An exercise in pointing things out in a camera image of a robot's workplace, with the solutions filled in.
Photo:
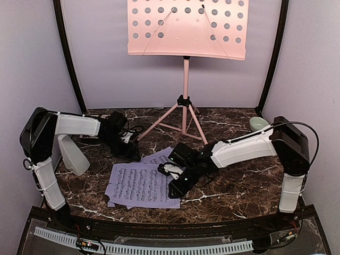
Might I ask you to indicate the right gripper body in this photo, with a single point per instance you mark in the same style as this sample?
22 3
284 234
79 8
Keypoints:
193 176

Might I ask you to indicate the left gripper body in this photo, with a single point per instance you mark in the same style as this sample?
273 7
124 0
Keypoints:
117 149

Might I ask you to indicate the pink folding music stand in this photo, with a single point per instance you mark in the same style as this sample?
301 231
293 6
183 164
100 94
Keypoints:
215 29

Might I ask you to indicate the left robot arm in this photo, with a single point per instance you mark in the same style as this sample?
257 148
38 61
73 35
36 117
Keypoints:
44 127

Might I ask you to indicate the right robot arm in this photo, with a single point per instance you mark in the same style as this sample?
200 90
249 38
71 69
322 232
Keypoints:
282 139

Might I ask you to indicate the pale green ceramic bowl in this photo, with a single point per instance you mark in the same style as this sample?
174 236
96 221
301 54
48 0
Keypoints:
257 123

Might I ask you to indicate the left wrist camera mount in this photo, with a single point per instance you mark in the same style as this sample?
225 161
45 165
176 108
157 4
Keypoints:
130 137

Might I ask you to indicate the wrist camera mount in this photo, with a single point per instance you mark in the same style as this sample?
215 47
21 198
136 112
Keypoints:
170 169
130 137

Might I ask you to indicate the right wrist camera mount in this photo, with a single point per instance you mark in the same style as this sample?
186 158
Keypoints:
170 169

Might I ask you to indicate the black front rail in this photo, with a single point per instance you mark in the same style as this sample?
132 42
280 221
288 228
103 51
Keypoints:
238 228

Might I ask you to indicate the grey slotted cable duct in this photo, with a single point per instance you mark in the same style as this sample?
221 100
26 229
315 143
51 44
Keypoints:
131 245

